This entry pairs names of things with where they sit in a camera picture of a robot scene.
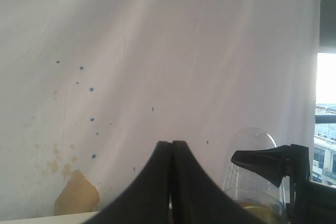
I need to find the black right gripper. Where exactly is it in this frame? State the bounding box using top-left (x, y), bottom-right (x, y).
top-left (231, 144), bottom-right (335, 224)

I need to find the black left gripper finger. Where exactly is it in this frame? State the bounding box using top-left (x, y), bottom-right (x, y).
top-left (89, 141), bottom-right (172, 224)

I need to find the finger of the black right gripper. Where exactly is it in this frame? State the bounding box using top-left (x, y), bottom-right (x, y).
top-left (170, 141), bottom-right (260, 224)

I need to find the clear plastic shaker cup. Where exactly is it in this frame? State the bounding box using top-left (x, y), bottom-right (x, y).
top-left (223, 127), bottom-right (288, 223)

